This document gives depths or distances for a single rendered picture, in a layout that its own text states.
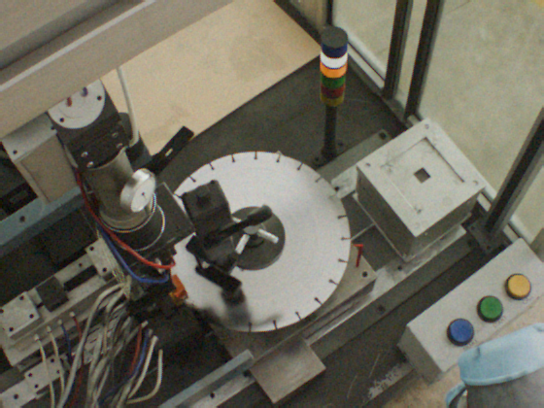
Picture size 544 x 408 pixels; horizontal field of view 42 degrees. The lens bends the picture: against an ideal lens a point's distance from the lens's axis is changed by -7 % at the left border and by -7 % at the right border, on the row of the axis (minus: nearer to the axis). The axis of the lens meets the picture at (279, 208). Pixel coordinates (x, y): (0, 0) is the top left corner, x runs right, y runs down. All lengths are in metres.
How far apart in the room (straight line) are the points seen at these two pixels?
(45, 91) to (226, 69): 1.53
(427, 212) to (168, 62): 0.71
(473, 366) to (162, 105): 1.05
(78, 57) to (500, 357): 0.69
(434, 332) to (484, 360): 0.50
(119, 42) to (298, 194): 1.15
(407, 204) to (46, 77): 1.23
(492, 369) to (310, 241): 0.56
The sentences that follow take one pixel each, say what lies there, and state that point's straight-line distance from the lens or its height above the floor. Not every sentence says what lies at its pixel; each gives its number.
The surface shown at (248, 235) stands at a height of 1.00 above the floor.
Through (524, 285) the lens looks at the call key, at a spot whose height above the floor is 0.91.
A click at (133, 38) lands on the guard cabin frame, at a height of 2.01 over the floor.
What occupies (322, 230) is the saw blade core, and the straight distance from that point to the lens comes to 1.30.
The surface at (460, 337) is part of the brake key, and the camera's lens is 1.31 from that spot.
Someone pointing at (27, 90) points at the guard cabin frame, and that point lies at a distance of 0.17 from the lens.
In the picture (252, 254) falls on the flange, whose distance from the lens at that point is 1.27.
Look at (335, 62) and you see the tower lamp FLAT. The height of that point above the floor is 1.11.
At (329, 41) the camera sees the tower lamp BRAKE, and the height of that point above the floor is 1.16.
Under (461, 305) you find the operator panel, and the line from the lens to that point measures 1.33.
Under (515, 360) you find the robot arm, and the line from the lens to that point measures 0.81.
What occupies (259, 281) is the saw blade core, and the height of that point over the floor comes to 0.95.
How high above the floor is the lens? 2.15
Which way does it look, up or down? 66 degrees down
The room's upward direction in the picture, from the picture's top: 4 degrees counter-clockwise
